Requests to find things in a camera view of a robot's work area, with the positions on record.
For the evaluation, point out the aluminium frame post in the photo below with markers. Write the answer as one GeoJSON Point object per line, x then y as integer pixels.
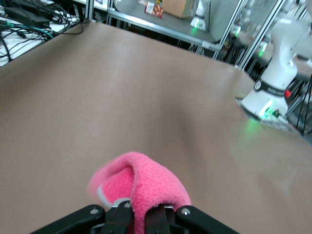
{"type": "Point", "coordinates": [89, 9]}

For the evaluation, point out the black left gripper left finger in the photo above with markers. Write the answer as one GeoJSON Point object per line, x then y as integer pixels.
{"type": "Point", "coordinates": [97, 219]}

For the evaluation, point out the gray background table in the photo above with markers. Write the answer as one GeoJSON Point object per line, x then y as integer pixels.
{"type": "Point", "coordinates": [170, 24]}

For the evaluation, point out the cardboard box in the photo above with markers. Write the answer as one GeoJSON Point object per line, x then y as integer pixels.
{"type": "Point", "coordinates": [178, 7]}

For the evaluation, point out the black power adapter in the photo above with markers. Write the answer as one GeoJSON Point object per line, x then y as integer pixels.
{"type": "Point", "coordinates": [26, 15]}

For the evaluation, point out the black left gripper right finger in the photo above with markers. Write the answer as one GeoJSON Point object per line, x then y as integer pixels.
{"type": "Point", "coordinates": [190, 220]}

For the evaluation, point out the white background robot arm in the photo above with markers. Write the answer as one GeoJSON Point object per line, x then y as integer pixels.
{"type": "Point", "coordinates": [201, 14]}

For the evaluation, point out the orange snack package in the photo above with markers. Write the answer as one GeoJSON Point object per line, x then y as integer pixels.
{"type": "Point", "coordinates": [154, 9]}

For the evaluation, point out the aluminium frame structure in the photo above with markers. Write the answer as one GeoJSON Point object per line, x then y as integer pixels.
{"type": "Point", "coordinates": [229, 29]}

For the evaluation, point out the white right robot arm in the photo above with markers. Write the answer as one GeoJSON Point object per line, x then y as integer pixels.
{"type": "Point", "coordinates": [280, 73]}

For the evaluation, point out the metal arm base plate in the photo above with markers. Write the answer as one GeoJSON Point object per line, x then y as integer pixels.
{"type": "Point", "coordinates": [273, 124]}

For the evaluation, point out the gray and pink towel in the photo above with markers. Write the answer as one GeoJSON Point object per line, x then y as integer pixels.
{"type": "Point", "coordinates": [151, 178]}

